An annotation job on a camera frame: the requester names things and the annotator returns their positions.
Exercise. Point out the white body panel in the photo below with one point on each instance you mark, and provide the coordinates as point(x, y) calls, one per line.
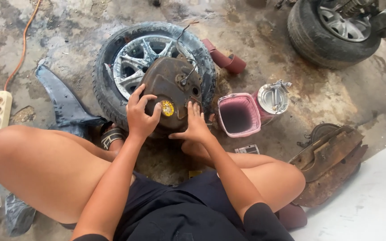
point(364, 200)

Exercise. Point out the dark blue fender panel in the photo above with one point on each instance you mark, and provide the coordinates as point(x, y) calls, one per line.
point(62, 100)

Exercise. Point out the person's right hand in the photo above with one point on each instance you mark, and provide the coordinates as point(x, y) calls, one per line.
point(194, 129)

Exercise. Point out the red sandpaper roll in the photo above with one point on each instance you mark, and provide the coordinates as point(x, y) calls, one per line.
point(226, 60)

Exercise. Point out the tire with silver alloy wheel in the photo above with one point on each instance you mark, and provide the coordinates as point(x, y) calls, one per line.
point(308, 36)

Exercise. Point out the tire with painted alloy wheel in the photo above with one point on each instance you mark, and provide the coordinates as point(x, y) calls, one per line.
point(106, 87)

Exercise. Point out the small grey metal plate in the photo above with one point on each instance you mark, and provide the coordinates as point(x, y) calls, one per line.
point(247, 149)

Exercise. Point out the person's leg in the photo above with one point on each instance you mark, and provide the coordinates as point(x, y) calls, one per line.
point(49, 170)
point(263, 177)

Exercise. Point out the beige power strip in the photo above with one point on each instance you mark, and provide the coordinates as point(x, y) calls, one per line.
point(1, 107)

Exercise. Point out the small yellow piece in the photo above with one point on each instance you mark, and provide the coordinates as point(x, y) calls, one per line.
point(195, 173)

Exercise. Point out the yellow round tank cap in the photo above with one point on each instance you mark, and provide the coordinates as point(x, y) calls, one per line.
point(167, 108)

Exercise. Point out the black striped sandal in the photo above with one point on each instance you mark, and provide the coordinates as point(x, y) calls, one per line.
point(112, 136)

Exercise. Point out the pink plastic basket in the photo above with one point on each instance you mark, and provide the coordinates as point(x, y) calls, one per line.
point(239, 115)

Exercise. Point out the grey plastic bag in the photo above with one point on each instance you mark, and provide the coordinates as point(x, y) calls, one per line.
point(18, 214)

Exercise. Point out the person's black clothing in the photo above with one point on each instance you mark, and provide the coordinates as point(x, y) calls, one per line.
point(186, 211)

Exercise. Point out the rusty metal body parts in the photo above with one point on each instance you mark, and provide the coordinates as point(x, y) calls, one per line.
point(327, 164)

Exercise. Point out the person's right leg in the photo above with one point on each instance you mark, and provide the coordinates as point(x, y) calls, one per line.
point(263, 177)

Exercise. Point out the person's left leg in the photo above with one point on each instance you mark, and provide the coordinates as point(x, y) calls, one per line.
point(49, 170)

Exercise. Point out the rusty brown metal tank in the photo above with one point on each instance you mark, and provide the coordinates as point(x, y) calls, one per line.
point(166, 87)

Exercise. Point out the pink spray gun cup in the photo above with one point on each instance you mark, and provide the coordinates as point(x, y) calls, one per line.
point(272, 98)

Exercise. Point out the person's left hand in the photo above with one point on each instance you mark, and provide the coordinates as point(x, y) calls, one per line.
point(137, 117)

